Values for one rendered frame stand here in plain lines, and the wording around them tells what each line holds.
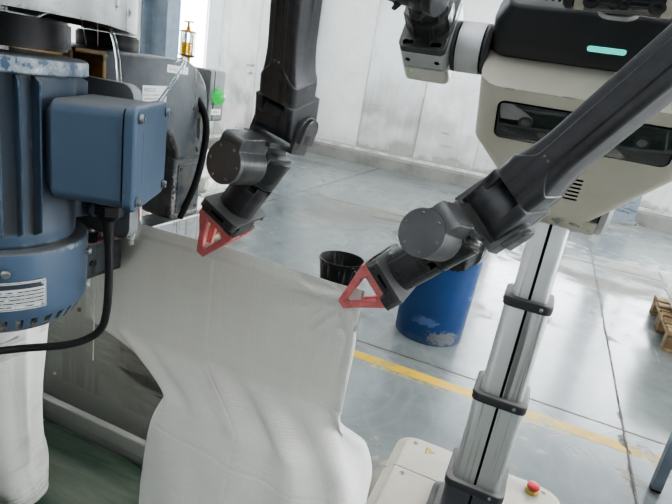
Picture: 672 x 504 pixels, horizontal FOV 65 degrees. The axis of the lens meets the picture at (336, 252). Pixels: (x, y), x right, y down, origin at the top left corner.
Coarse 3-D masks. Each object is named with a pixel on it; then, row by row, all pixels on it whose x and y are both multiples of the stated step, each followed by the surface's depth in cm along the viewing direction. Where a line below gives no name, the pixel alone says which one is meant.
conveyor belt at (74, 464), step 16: (48, 432) 137; (64, 432) 138; (48, 448) 131; (64, 448) 132; (80, 448) 133; (96, 448) 134; (64, 464) 127; (80, 464) 128; (96, 464) 129; (112, 464) 130; (128, 464) 131; (48, 480) 122; (64, 480) 123; (80, 480) 124; (96, 480) 124; (112, 480) 125; (128, 480) 126; (48, 496) 118; (64, 496) 119; (80, 496) 119; (96, 496) 120; (112, 496) 121; (128, 496) 121
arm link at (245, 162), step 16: (256, 128) 76; (304, 128) 72; (224, 144) 68; (240, 144) 67; (256, 144) 70; (272, 144) 71; (288, 144) 75; (304, 144) 73; (208, 160) 70; (224, 160) 69; (240, 160) 67; (256, 160) 70; (224, 176) 69; (240, 176) 68; (256, 176) 71
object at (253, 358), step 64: (128, 256) 89; (192, 256) 84; (128, 320) 93; (192, 320) 88; (256, 320) 82; (320, 320) 77; (192, 384) 87; (256, 384) 85; (320, 384) 80; (192, 448) 85; (256, 448) 80; (320, 448) 79
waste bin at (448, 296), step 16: (480, 256) 286; (448, 272) 285; (464, 272) 286; (416, 288) 296; (432, 288) 290; (448, 288) 288; (464, 288) 291; (400, 304) 312; (416, 304) 298; (432, 304) 293; (448, 304) 292; (464, 304) 296; (400, 320) 311; (416, 320) 300; (432, 320) 296; (448, 320) 296; (464, 320) 304; (416, 336) 302; (432, 336) 299; (448, 336) 300
